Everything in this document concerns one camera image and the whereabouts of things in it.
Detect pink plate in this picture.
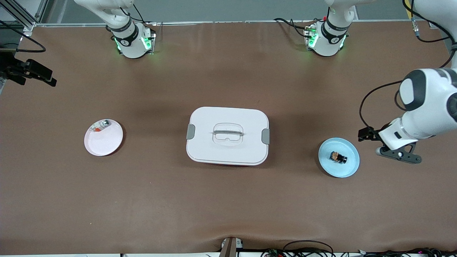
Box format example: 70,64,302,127
84,119,124,157

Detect tangled black cables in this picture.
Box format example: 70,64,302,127
357,247,457,257

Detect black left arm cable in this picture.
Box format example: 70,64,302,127
359,0,457,130

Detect white lidded storage box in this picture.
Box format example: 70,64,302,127
186,106,270,166

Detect clear switch with silver button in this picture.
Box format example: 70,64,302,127
90,120,111,133

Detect camera stand post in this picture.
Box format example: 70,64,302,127
219,237,244,257

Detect light blue plate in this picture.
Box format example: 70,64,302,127
318,137,360,178

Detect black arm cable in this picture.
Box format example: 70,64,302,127
359,0,457,130
0,20,46,53

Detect silver table edge rail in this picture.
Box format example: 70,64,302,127
34,20,434,27

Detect aluminium frame profile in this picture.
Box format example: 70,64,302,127
0,0,47,36

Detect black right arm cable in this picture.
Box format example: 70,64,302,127
0,20,46,53

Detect clear box handle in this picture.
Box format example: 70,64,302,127
213,130,244,138

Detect black base cable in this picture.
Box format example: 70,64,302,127
274,17,311,38
121,4,157,26

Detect looped black cable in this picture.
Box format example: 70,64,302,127
283,240,334,257

